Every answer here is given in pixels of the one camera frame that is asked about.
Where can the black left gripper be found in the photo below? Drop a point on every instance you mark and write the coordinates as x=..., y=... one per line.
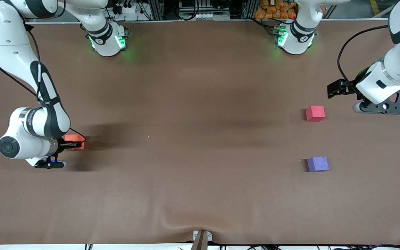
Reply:
x=348, y=88

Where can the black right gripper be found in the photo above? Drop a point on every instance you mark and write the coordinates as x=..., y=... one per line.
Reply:
x=60, y=145

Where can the orange foam block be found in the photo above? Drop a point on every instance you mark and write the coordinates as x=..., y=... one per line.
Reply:
x=73, y=138

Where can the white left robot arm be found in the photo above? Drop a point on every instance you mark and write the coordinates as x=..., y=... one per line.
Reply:
x=304, y=34

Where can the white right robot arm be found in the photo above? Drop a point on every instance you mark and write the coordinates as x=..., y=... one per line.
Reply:
x=5, y=41

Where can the red foam block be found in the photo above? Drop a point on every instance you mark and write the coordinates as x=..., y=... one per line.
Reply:
x=315, y=114

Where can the purple foam block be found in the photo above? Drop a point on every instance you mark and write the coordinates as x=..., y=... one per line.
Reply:
x=318, y=164

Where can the pile of orange packets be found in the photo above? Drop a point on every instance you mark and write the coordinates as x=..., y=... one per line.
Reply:
x=276, y=10

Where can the brown table mat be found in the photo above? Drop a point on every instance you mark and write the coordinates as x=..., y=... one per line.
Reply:
x=200, y=86

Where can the white power strip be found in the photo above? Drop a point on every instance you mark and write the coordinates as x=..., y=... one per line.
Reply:
x=127, y=9

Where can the metal table edge clamp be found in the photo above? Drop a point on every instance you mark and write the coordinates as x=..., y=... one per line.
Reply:
x=202, y=241

